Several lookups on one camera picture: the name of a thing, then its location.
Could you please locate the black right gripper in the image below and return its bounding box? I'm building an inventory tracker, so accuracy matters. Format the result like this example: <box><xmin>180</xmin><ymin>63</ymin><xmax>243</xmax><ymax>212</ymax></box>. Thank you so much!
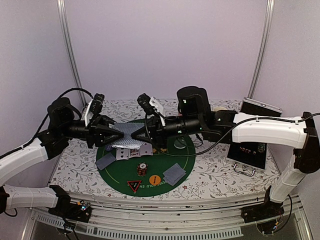
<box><xmin>131</xmin><ymin>112</ymin><xmax>203</xmax><ymax>149</ymax></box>

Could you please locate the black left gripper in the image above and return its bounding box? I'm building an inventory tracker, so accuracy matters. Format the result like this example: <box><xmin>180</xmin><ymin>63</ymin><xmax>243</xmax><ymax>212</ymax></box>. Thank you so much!
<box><xmin>60</xmin><ymin>114</ymin><xmax>127</xmax><ymax>149</ymax></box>

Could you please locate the blue round blind button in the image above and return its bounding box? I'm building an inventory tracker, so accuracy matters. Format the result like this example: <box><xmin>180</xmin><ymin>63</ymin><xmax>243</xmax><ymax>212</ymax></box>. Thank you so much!
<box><xmin>105</xmin><ymin>145</ymin><xmax>113</xmax><ymax>151</ymax></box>

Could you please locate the king face card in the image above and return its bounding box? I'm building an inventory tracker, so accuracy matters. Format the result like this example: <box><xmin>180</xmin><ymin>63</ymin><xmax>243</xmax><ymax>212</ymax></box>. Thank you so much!
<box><xmin>129</xmin><ymin>149</ymin><xmax>141</xmax><ymax>158</ymax></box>

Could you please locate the three of spades card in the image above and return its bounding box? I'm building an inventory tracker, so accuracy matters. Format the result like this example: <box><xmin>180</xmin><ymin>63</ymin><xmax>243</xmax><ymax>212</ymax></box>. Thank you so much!
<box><xmin>116</xmin><ymin>147</ymin><xmax>130</xmax><ymax>161</ymax></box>

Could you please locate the red chip stack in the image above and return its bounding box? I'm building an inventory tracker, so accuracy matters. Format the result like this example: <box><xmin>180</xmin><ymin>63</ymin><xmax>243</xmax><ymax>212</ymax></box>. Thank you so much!
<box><xmin>137</xmin><ymin>162</ymin><xmax>148</xmax><ymax>177</ymax></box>

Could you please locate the blue dealt card player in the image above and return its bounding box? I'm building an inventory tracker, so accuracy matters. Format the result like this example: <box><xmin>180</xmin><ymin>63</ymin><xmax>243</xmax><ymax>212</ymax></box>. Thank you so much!
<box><xmin>95</xmin><ymin>152</ymin><xmax>116</xmax><ymax>171</ymax></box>

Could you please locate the clear green dealer button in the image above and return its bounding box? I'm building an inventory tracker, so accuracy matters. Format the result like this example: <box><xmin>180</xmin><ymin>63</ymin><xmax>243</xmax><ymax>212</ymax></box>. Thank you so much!
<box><xmin>174</xmin><ymin>137</ymin><xmax>187</xmax><ymax>149</ymax></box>

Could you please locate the orange round blind button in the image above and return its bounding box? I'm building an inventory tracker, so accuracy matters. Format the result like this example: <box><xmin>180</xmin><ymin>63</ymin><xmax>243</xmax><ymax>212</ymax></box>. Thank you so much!
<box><xmin>149</xmin><ymin>175</ymin><xmax>162</xmax><ymax>186</ymax></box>

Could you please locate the red black triangle token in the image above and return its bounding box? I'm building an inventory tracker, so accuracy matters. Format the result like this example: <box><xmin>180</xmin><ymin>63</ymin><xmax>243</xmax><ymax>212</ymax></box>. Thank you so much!
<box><xmin>127</xmin><ymin>180</ymin><xmax>142</xmax><ymax>193</ymax></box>

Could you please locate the blue patterned dealt card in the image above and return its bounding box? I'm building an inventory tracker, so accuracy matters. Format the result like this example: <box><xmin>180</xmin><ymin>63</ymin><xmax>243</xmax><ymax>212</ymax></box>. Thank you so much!
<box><xmin>163</xmin><ymin>171</ymin><xmax>186</xmax><ymax>186</ymax></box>

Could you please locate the red pip face-up card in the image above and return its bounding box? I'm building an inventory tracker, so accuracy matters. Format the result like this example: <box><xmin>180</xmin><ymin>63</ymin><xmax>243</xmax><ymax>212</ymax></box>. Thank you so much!
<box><xmin>139</xmin><ymin>143</ymin><xmax>153</xmax><ymax>156</ymax></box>

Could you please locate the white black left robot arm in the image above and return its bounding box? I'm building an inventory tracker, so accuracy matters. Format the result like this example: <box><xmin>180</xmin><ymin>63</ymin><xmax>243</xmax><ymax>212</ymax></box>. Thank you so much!
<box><xmin>0</xmin><ymin>87</ymin><xmax>124</xmax><ymax>218</ymax></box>

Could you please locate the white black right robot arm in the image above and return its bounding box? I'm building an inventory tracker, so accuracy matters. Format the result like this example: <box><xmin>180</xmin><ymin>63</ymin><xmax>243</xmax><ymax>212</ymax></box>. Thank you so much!
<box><xmin>131</xmin><ymin>86</ymin><xmax>320</xmax><ymax>218</ymax></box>

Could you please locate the round green poker mat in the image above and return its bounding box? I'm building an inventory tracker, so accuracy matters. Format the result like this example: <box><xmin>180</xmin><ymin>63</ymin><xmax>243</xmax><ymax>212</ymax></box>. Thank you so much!
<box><xmin>98</xmin><ymin>136</ymin><xmax>196</xmax><ymax>197</ymax></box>

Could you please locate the cream ceramic mug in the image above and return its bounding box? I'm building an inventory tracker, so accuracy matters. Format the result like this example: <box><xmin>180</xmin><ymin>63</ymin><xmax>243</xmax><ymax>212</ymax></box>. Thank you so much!
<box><xmin>213</xmin><ymin>106</ymin><xmax>227</xmax><ymax>112</ymax></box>

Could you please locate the floral white tablecloth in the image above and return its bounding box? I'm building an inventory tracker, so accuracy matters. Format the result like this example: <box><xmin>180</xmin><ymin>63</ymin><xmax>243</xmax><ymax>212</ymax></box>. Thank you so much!
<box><xmin>49</xmin><ymin>99</ymin><xmax>280</xmax><ymax>201</ymax></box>

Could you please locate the aluminium poker chip case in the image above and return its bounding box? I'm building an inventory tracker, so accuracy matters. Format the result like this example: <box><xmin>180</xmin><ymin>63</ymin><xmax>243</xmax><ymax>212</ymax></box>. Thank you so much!
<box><xmin>225</xmin><ymin>97</ymin><xmax>283</xmax><ymax>177</ymax></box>

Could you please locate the green chip stack in case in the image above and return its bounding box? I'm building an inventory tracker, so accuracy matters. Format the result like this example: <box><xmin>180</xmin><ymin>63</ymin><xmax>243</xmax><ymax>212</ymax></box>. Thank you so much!
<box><xmin>257</xmin><ymin>143</ymin><xmax>266</xmax><ymax>154</ymax></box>

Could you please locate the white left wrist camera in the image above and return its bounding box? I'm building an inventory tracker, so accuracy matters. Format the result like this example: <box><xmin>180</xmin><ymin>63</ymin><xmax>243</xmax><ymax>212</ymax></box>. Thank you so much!
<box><xmin>83</xmin><ymin>93</ymin><xmax>105</xmax><ymax>127</ymax></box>

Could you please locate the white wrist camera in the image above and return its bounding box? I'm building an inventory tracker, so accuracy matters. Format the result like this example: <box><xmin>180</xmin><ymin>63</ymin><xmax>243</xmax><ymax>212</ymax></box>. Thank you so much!
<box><xmin>83</xmin><ymin>93</ymin><xmax>105</xmax><ymax>127</ymax></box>
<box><xmin>137</xmin><ymin>93</ymin><xmax>166</xmax><ymax>127</ymax></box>

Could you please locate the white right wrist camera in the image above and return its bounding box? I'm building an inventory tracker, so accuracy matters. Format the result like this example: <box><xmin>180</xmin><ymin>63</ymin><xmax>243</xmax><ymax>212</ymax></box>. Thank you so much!
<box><xmin>137</xmin><ymin>93</ymin><xmax>166</xmax><ymax>127</ymax></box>

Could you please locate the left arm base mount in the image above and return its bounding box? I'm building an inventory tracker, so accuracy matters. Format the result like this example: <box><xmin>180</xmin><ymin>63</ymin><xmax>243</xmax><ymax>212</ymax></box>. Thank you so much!
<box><xmin>48</xmin><ymin>200</ymin><xmax>92</xmax><ymax>223</ymax></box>

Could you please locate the aluminium front rail frame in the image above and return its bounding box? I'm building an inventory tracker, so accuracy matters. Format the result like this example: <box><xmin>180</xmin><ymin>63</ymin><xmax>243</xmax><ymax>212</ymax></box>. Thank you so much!
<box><xmin>22</xmin><ymin>193</ymin><xmax>313</xmax><ymax>240</ymax></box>

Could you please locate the left aluminium frame post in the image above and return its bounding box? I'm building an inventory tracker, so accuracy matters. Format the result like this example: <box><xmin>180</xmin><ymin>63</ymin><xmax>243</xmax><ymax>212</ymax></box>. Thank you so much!
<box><xmin>56</xmin><ymin>0</ymin><xmax>88</xmax><ymax>107</ymax></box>

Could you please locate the aluminium frame post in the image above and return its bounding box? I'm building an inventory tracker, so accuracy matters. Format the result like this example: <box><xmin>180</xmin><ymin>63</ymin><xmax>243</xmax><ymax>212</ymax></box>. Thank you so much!
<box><xmin>56</xmin><ymin>0</ymin><xmax>88</xmax><ymax>107</ymax></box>
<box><xmin>247</xmin><ymin>0</ymin><xmax>275</xmax><ymax>99</ymax></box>

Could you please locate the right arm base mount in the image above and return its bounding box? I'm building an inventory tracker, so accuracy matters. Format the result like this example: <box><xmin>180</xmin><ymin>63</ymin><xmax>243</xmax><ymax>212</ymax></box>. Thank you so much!
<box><xmin>240</xmin><ymin>203</ymin><xmax>285</xmax><ymax>235</ymax></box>

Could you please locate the right aluminium frame post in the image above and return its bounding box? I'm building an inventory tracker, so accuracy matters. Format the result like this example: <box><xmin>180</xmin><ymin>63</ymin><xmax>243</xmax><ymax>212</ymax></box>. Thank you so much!
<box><xmin>247</xmin><ymin>0</ymin><xmax>275</xmax><ymax>99</ymax></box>

